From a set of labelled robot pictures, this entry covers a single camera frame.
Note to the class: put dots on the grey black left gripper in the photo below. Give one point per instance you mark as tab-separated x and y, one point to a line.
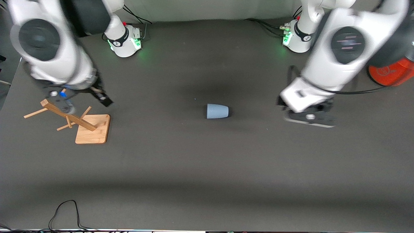
279	102

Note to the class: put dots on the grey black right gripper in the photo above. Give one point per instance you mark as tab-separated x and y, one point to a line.
98	94

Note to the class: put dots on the light blue cup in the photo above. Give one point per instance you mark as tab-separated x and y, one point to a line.
217	111

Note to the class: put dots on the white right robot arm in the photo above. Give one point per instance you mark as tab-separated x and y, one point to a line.
64	64

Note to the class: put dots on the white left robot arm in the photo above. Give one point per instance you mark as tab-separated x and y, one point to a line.
323	74

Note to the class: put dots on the wooden mug tree stand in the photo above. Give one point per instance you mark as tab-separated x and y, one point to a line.
92	129

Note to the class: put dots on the orange cylindrical can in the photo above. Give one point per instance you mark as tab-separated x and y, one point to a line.
391	74

